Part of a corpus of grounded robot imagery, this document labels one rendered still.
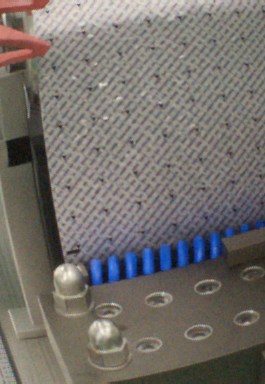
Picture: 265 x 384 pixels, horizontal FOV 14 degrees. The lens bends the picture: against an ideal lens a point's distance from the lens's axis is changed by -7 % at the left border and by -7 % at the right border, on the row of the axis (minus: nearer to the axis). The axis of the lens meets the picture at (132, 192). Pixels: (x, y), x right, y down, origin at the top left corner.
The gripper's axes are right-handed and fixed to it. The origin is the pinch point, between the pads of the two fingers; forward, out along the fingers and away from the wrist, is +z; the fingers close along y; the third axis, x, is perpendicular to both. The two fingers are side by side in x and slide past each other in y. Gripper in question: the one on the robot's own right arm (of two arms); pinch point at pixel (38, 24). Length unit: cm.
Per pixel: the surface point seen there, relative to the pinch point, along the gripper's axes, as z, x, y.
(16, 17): 0.1, -5.3, -5.5
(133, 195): 15.0, -13.5, 6.9
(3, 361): 8.7, -35.7, 17.0
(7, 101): 3.7, -15.2, -2.5
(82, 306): 9.8, -15.6, 17.5
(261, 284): 24.0, -8.5, 17.6
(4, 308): 12.2, -41.0, 7.3
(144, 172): 15.2, -11.6, 5.7
